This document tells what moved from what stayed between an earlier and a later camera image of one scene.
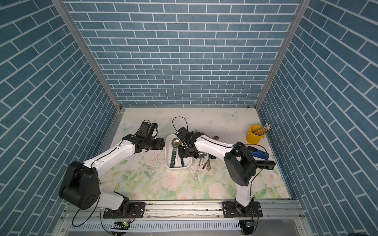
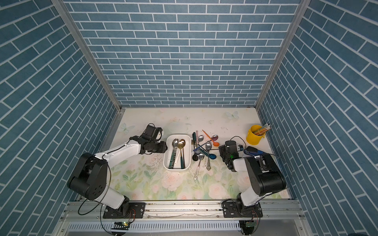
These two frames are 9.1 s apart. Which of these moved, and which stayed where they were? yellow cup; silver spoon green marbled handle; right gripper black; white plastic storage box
Moved: right gripper black
Stayed: silver spoon green marbled handle; white plastic storage box; yellow cup
